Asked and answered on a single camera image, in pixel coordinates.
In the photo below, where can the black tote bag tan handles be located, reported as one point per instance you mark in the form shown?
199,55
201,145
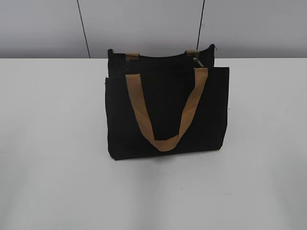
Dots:
157,106

